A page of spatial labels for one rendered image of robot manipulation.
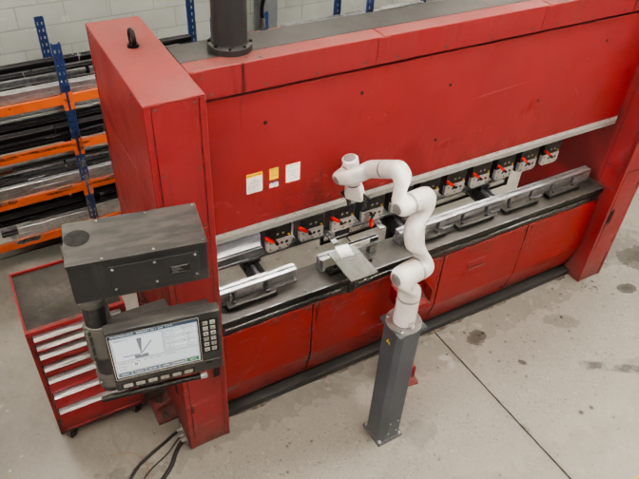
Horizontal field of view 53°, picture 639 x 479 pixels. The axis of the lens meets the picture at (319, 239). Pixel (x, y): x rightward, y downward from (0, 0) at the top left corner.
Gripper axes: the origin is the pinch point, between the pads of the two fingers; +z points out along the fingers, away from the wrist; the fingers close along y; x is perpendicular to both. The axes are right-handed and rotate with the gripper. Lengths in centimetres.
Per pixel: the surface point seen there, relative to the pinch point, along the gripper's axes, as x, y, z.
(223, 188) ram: -48, -42, -38
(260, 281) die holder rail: -43, -44, 34
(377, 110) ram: 26, 4, -43
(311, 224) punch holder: -12.8, -22.7, 10.3
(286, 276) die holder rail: -29, -36, 41
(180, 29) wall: 269, -363, 75
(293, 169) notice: -16.9, -23.3, -31.0
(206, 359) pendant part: -118, -11, -8
